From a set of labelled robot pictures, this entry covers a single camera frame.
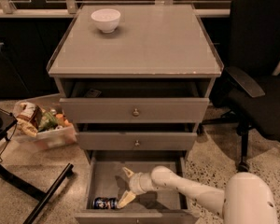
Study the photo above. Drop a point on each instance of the grey middle drawer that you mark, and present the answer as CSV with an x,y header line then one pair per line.
x,y
135,136

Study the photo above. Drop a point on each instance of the grey bottom drawer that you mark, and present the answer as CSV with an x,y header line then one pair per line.
x,y
107,179

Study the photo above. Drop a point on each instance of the grey drawer cabinet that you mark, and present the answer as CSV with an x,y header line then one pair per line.
x,y
152,42

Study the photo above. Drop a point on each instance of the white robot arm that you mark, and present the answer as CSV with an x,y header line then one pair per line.
x,y
246,199

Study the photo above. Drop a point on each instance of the blue pepsi can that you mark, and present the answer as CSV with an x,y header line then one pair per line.
x,y
105,203

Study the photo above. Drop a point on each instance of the dark item in top drawer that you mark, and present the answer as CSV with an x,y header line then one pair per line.
x,y
92,93

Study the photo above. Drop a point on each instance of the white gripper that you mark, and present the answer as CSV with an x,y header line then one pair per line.
x,y
134,183

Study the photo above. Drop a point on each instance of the brown chip bag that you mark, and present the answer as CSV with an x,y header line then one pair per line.
x,y
27,118

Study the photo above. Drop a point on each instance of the green snack bag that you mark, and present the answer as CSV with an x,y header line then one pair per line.
x,y
47,122

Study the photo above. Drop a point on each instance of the white ceramic bowl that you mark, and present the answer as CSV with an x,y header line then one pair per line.
x,y
106,19

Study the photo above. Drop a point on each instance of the black stand with base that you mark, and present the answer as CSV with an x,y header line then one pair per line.
x,y
7,121

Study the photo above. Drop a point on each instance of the black office chair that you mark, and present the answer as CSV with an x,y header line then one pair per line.
x,y
250,82

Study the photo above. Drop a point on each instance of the clear plastic snack bin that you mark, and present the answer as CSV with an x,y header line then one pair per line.
x,y
50,138

